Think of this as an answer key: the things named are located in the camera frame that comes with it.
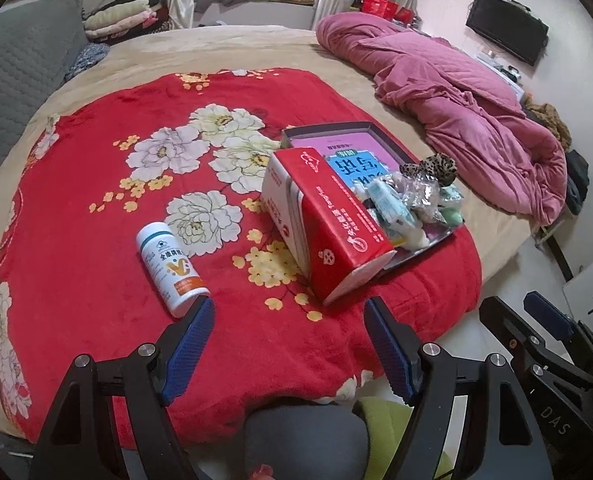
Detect small green tissue pack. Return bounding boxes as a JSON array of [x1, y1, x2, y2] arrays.
[[438, 184, 464, 210]]

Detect clear bag with beige item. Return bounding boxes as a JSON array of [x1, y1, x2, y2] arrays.
[[391, 172, 446, 224]]

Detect leopard print scrunchie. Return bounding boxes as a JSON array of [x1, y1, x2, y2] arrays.
[[399, 153, 458, 188]]

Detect green sponge in plastic bag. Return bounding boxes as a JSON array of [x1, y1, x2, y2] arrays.
[[438, 207, 464, 228]]

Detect cream fluffy scrunchie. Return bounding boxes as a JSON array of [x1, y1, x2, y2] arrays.
[[403, 228, 430, 252]]

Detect white supplement bottle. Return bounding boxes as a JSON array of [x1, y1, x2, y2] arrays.
[[136, 222, 210, 318]]

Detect brown clothes pile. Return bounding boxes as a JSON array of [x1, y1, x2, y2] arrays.
[[522, 96, 572, 151]]

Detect pink quilted duvet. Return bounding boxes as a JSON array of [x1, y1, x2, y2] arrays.
[[316, 12, 567, 226]]

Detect red tissue box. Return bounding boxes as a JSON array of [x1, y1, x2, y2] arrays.
[[262, 148, 396, 304]]

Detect grey box with pink book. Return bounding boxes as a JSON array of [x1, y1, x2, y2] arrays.
[[283, 122, 460, 271]]

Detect red floral blanket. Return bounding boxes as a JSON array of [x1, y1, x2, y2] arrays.
[[0, 68, 482, 443]]

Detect red bags by window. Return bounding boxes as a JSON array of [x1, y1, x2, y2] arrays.
[[361, 0, 415, 25]]

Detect grey quilted headboard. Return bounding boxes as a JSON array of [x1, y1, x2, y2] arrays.
[[0, 0, 88, 166]]

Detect folded blankets stack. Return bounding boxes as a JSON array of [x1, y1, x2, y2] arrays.
[[83, 0, 168, 44]]

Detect black wall television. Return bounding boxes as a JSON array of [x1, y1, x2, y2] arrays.
[[465, 0, 549, 66]]

